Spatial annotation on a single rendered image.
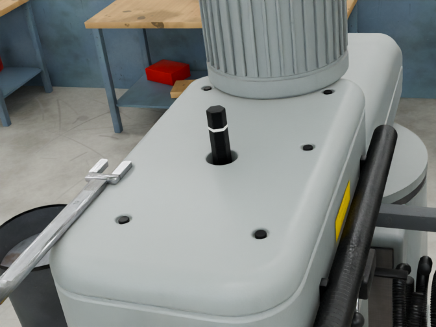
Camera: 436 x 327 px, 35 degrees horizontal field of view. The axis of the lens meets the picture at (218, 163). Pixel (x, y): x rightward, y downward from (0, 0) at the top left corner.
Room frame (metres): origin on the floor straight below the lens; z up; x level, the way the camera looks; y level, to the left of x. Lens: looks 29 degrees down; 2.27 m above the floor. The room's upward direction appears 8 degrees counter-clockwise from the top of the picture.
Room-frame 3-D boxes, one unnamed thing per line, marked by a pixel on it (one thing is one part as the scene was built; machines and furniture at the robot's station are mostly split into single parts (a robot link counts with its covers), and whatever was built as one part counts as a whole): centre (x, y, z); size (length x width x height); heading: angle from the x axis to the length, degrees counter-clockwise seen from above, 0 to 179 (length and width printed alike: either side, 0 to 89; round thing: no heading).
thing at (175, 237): (0.70, -0.01, 1.81); 0.47 x 0.26 x 0.16; 157
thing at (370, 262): (0.69, -0.16, 1.66); 0.12 x 0.04 x 0.04; 157
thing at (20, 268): (0.59, 0.16, 1.89); 0.24 x 0.04 x 0.01; 156
